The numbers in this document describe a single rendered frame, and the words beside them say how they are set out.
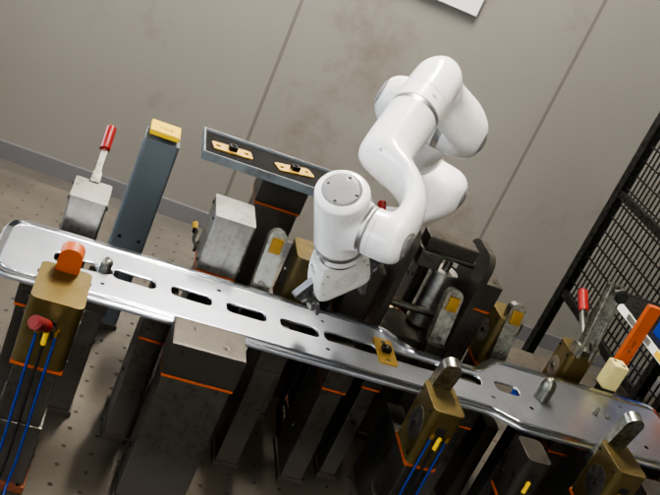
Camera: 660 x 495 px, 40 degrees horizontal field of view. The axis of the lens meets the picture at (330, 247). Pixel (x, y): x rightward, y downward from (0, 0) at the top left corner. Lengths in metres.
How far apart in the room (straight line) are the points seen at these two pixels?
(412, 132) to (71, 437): 0.80
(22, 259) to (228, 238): 0.37
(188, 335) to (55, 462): 0.35
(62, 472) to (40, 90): 2.75
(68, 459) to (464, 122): 0.92
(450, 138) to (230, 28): 2.38
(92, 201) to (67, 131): 2.54
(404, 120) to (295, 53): 2.53
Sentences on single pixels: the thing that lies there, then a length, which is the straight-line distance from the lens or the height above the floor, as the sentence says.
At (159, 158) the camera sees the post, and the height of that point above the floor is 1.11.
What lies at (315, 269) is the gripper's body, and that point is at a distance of 1.47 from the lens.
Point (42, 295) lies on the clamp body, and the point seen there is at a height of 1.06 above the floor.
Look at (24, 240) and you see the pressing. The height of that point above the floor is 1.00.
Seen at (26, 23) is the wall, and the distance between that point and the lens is 4.12.
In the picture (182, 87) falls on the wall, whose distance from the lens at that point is 4.06.
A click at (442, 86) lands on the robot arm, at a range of 1.57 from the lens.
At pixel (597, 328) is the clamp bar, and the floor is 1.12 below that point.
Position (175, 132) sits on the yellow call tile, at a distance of 1.83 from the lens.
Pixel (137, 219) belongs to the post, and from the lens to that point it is 1.87.
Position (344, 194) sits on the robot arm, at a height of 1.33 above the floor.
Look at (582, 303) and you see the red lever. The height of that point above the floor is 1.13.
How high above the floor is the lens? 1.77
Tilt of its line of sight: 23 degrees down
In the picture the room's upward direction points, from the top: 24 degrees clockwise
